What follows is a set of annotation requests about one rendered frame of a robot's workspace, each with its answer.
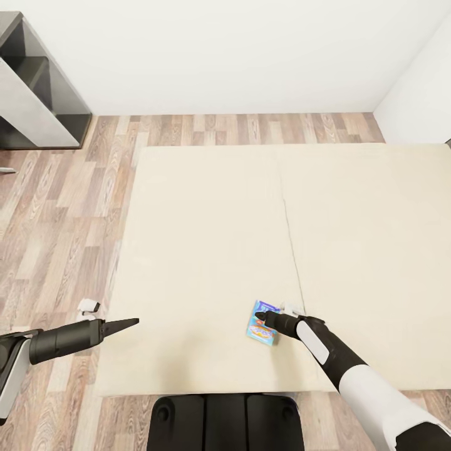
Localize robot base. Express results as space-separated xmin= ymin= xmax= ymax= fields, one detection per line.
xmin=146 ymin=391 xmax=305 ymax=451

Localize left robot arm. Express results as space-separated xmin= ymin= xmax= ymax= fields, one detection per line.
xmin=0 ymin=298 xmax=140 ymax=426

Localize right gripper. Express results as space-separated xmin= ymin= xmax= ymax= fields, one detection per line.
xmin=255 ymin=311 xmax=292 ymax=336

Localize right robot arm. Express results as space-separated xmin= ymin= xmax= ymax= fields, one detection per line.
xmin=255 ymin=301 xmax=451 ymax=451

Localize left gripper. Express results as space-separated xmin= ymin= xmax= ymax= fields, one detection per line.
xmin=55 ymin=318 xmax=140 ymax=357

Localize board game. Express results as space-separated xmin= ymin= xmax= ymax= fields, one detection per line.
xmin=246 ymin=300 xmax=281 ymax=346

